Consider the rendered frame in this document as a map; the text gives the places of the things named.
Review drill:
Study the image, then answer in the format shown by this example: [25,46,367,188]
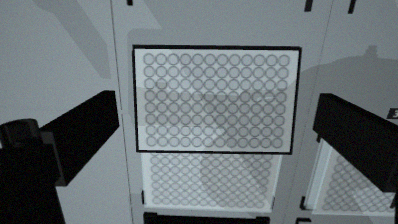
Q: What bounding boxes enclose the grey deck plate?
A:
[0,0,333,224]

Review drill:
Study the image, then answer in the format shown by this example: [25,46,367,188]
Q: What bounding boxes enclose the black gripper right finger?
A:
[312,93,398,224]

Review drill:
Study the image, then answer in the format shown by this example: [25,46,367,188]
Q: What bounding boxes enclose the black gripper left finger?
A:
[0,90,120,224]

